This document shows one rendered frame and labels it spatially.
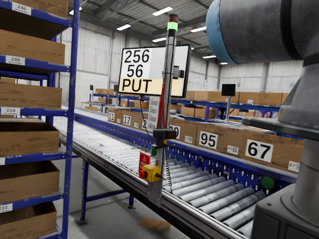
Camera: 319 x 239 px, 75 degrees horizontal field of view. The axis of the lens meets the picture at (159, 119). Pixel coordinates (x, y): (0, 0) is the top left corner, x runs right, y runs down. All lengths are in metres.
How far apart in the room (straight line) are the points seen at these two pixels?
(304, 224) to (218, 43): 0.34
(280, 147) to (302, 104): 1.07
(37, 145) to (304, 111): 0.99
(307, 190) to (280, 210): 0.05
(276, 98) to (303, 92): 5.91
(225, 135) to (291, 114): 1.22
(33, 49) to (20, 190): 0.61
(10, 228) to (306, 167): 1.12
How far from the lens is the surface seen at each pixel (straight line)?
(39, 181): 1.14
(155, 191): 1.18
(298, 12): 0.38
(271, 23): 0.40
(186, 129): 1.77
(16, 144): 1.06
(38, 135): 1.06
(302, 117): 0.33
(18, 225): 1.20
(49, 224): 1.24
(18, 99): 1.05
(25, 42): 1.06
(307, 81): 0.35
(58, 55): 1.08
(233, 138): 1.52
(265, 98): 6.34
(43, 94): 1.06
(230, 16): 0.44
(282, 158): 1.40
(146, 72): 1.31
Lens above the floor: 1.22
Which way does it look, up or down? 5 degrees down
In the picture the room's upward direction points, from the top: 5 degrees clockwise
